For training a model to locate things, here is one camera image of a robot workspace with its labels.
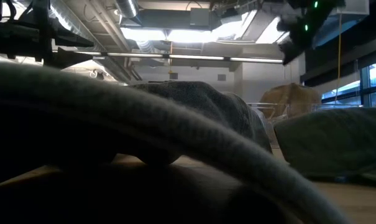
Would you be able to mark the clear plastic bin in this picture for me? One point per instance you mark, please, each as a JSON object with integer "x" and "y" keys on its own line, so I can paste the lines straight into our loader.
{"x": 255, "y": 109}

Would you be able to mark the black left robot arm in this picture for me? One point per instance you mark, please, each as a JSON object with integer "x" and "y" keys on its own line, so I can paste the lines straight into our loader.
{"x": 41, "y": 31}

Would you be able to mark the dark framed window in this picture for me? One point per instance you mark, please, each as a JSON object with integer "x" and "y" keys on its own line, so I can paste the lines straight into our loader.
{"x": 364, "y": 90}

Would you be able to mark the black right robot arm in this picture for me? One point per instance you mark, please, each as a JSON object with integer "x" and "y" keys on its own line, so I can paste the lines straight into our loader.
{"x": 299, "y": 39}

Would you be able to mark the dark square wall vent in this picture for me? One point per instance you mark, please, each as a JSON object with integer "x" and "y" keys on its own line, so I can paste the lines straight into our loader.
{"x": 173, "y": 76}
{"x": 222, "y": 77}

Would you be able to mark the tan hat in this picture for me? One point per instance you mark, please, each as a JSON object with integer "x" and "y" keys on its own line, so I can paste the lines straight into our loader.
{"x": 290, "y": 96}

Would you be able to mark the silver round air duct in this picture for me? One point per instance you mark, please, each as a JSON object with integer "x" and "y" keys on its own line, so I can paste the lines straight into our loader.
{"x": 127, "y": 7}

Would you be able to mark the long linear ceiling lamp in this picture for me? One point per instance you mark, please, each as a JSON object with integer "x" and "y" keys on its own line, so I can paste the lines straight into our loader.
{"x": 194, "y": 57}

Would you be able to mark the grey fuzzy hat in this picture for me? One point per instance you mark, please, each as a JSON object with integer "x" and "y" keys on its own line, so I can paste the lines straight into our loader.
{"x": 206, "y": 102}

